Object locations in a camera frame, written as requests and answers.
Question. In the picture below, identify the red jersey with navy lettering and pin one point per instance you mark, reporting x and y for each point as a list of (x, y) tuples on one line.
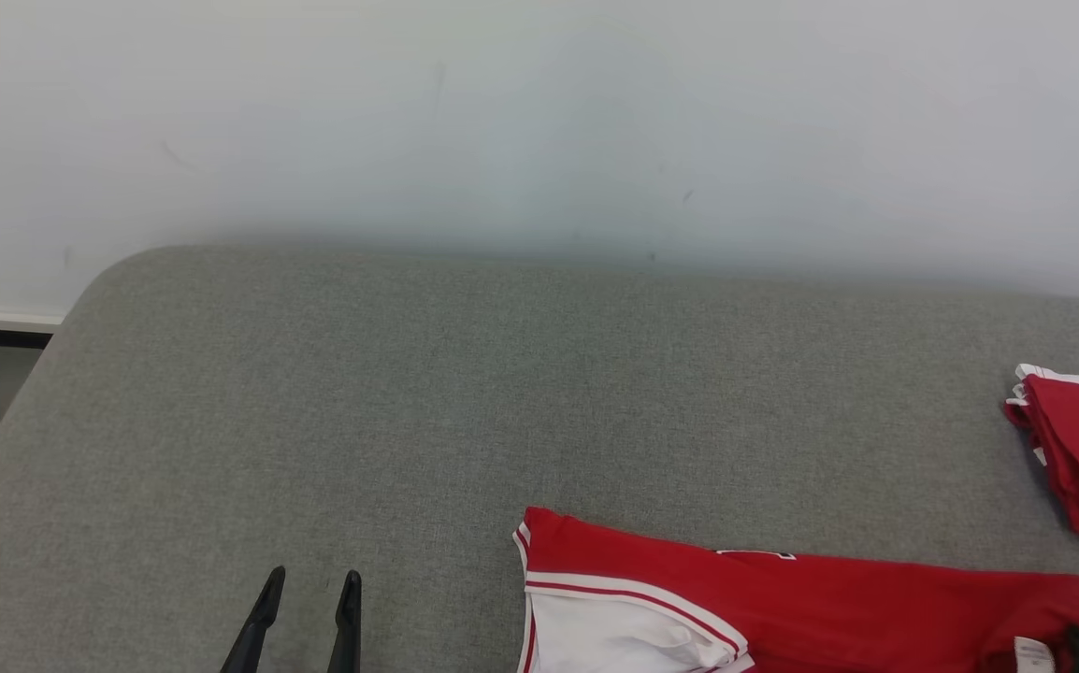
[(829, 608)]

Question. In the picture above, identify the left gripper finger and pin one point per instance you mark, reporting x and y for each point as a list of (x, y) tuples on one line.
[(257, 626), (346, 626)]

